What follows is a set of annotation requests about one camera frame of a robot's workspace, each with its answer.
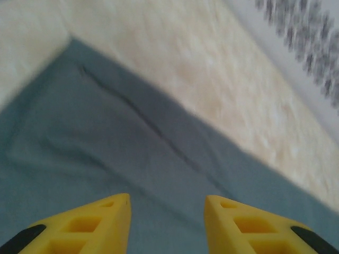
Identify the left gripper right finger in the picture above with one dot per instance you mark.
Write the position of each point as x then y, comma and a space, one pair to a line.
254, 230

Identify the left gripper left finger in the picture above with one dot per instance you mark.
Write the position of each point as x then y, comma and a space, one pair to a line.
87, 230

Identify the grey-blue t-shirt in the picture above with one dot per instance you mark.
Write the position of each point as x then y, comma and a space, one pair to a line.
106, 145

